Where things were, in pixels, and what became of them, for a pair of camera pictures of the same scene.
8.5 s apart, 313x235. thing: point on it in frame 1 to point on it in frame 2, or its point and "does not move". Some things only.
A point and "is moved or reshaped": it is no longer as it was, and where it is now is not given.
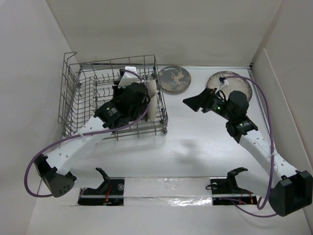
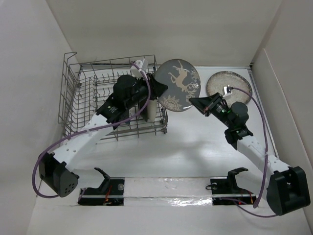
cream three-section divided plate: x=152 y=107 does not move
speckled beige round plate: x=236 y=83 does not move
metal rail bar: x=167 y=195 does not move
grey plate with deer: x=174 y=79 is moved or reshaped
